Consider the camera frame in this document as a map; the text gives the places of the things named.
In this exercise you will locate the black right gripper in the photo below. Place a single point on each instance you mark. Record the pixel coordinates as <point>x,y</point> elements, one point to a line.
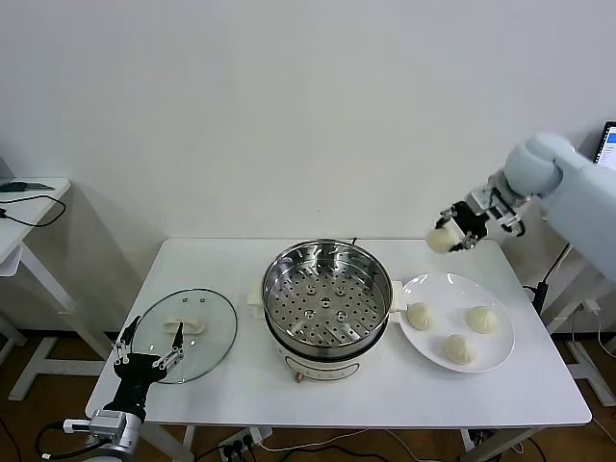
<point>471,222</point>

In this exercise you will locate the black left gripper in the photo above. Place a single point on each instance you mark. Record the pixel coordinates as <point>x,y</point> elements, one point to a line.
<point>135,380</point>

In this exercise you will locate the white steamed baozi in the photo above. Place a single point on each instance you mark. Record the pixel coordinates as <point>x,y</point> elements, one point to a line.
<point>438,240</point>
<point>482,318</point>
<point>420,316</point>
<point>460,350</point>

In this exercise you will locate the round glass lid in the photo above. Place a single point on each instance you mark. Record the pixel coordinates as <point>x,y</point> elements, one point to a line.
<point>212,332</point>

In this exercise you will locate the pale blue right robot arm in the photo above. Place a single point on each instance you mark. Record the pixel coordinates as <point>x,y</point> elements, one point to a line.
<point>577,192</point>

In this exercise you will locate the perforated steel steamer pot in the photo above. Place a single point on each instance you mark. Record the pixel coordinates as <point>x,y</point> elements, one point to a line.
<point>327,308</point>

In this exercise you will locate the white oval plate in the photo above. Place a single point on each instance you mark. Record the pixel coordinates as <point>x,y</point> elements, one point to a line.
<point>452,298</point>

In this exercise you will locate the white power strip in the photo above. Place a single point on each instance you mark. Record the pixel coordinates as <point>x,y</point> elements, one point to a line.
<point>240,440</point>

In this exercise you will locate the white power adapter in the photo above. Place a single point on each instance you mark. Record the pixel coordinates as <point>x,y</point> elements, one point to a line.
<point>589,306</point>

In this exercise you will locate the white electric cooker base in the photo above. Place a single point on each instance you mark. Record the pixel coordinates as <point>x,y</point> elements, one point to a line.
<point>322,368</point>

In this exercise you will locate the open laptop lit screen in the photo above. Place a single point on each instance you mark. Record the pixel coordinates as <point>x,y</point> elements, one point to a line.
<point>608,144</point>

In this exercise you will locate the white side desk with tool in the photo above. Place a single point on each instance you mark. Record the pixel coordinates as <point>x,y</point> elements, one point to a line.
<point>14,236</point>

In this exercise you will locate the green flat tool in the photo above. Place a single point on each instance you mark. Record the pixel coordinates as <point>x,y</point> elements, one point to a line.
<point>14,186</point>

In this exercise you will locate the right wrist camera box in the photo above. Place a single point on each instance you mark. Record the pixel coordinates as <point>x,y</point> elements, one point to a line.
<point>481,199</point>

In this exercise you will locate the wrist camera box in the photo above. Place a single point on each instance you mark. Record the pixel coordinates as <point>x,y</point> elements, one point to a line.
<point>77,426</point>
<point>481,199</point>

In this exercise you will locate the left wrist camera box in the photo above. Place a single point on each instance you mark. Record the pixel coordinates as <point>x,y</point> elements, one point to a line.
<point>77,426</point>

